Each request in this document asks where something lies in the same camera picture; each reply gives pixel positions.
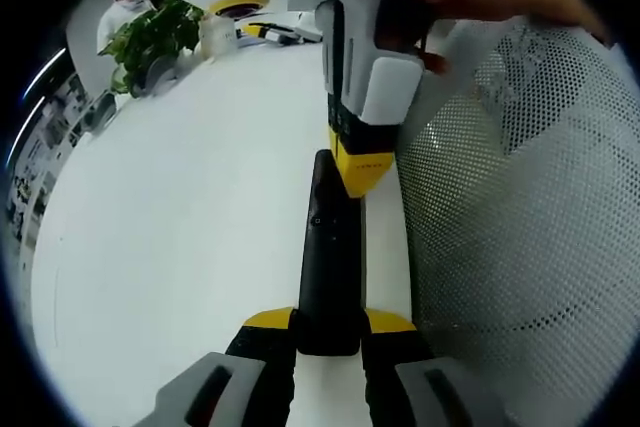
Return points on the idle gripper on table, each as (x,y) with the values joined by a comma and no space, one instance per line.
(280,33)

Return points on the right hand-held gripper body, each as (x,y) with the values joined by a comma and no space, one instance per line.
(350,57)

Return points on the white mesh chair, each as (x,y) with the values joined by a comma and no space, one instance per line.
(525,222)

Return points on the person's right hand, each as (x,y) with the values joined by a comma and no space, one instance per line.
(436,62)

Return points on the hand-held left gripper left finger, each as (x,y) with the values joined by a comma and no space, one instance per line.
(260,347)

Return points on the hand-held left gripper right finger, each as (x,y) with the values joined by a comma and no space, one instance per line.
(395,352)

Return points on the green potted plant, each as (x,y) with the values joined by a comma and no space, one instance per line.
(150,37)

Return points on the black remote control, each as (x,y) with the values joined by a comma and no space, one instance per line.
(330,257)

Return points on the grey curved object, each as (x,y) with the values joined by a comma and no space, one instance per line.
(102,112)

